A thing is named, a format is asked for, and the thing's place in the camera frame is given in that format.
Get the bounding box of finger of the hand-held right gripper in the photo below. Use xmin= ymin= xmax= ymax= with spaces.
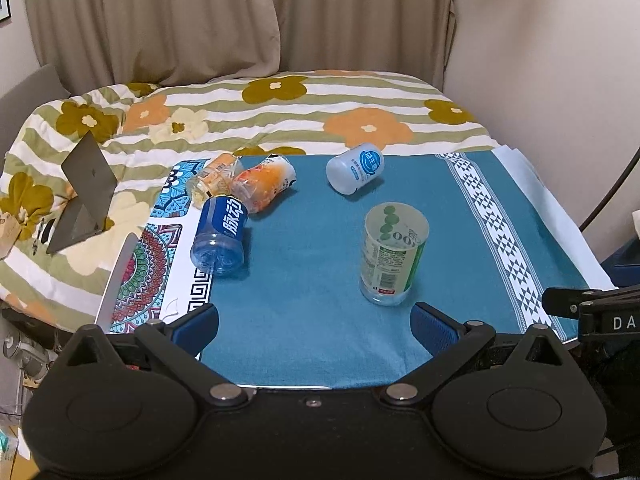
xmin=541 ymin=286 xmax=622 ymax=318

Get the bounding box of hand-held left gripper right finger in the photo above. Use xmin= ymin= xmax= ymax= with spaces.
xmin=385 ymin=301 xmax=572 ymax=407

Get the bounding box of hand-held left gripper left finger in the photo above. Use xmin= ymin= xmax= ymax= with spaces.
xmin=61 ymin=303 xmax=251 ymax=407

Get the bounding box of clear cup with green label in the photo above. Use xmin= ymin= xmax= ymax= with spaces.
xmin=359 ymin=201 xmax=431 ymax=307

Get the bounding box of clear cup with blue label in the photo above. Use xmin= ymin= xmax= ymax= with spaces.
xmin=190 ymin=195 xmax=250 ymax=277

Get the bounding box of clear cup with yellow label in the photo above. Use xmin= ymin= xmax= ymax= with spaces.
xmin=186 ymin=154 xmax=245 ymax=211

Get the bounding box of clear cup with orange print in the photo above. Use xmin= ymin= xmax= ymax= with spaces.
xmin=231 ymin=154 xmax=297 ymax=215

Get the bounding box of white cup with blue label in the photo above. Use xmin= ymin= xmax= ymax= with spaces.
xmin=326 ymin=143 xmax=386 ymax=195

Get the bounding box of colourful mandala patterned mat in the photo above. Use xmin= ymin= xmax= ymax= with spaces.
xmin=107 ymin=159 xmax=216 ymax=336

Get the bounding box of teal tablecloth with white border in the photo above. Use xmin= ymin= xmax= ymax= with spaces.
xmin=199 ymin=151 xmax=608 ymax=391

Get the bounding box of grey laptop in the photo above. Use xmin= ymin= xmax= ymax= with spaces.
xmin=46 ymin=131 xmax=119 ymax=255

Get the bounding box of beige paper tag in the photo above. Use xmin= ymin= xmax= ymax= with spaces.
xmin=0 ymin=211 xmax=23 ymax=261

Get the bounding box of floral striped blanket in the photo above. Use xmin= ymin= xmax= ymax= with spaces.
xmin=0 ymin=70 xmax=506 ymax=333

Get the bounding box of grey chair back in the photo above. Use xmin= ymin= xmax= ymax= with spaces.
xmin=0 ymin=63 xmax=72 ymax=161

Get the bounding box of beige curtain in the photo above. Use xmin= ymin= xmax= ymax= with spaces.
xmin=21 ymin=0 xmax=458 ymax=92

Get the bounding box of black cable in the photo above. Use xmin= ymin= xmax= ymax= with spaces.
xmin=580 ymin=146 xmax=640 ymax=230

